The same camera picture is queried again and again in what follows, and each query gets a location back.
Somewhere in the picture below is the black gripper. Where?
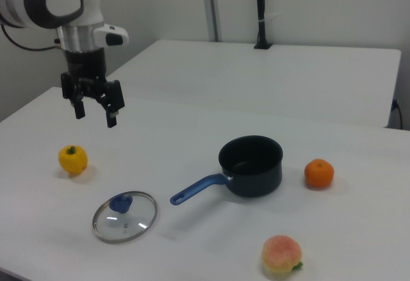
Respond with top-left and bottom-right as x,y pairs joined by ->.
60,47 -> 126,129

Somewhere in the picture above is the glass lid with blue knob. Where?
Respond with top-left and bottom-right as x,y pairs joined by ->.
92,191 -> 158,244

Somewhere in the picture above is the yellow bell pepper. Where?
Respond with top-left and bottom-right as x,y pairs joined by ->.
58,145 -> 88,175

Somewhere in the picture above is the orange mandarin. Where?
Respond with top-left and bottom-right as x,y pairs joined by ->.
304,158 -> 335,188

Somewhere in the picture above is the pink yellow peach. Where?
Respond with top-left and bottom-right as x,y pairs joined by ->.
261,235 -> 304,275

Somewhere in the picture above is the thin robot gripper cable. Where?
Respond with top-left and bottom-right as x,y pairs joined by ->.
0,24 -> 63,52

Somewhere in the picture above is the grey metal partition post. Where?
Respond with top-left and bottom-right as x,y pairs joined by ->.
202,0 -> 222,42

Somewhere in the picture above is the dark saucepan with blue handle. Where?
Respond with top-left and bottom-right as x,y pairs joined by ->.
169,135 -> 284,206

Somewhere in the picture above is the black camera stand pole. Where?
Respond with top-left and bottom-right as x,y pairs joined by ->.
254,0 -> 274,50

